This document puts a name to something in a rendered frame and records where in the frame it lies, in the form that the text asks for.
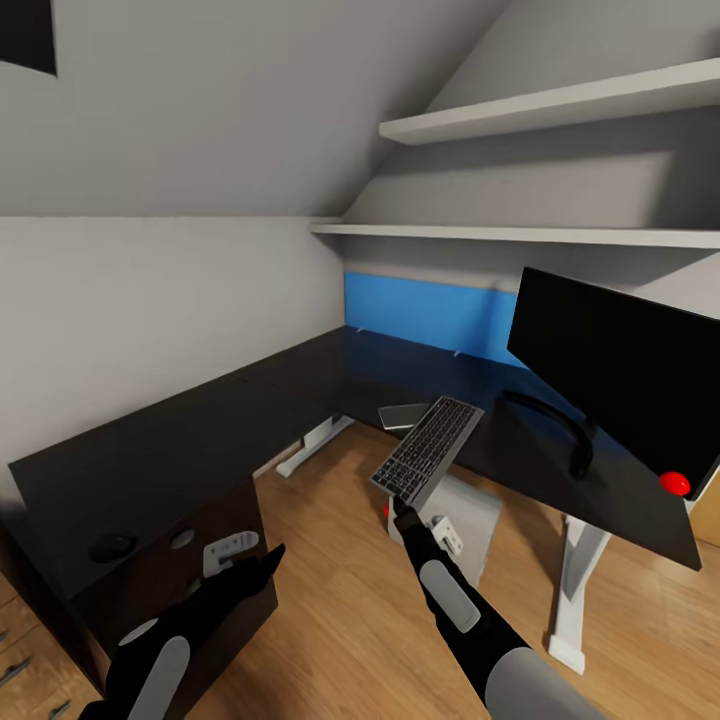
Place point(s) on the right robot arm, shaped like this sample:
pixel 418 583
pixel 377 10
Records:
pixel 510 678

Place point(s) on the keyboard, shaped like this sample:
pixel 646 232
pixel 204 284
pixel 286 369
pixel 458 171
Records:
pixel 414 469

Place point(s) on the monitor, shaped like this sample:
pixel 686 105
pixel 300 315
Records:
pixel 647 373

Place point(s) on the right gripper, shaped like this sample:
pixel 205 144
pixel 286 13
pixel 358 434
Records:
pixel 410 525

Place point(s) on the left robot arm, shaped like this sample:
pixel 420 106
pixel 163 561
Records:
pixel 152 660

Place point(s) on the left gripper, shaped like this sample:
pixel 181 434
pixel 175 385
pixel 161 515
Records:
pixel 243 579

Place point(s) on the mouse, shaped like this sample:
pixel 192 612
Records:
pixel 109 544

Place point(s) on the notebook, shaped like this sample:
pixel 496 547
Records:
pixel 404 415

